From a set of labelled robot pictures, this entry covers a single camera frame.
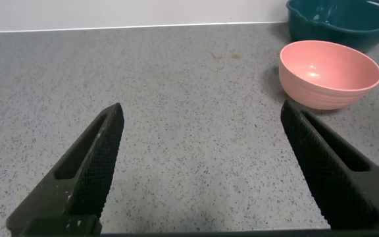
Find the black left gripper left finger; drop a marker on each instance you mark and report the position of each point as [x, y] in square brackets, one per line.
[87, 177]

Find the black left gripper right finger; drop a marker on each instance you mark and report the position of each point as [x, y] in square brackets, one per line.
[337, 184]

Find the pink round bowl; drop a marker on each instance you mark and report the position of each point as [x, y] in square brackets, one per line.
[324, 75]

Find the teal square plastic basin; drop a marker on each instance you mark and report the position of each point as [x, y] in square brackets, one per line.
[341, 26]

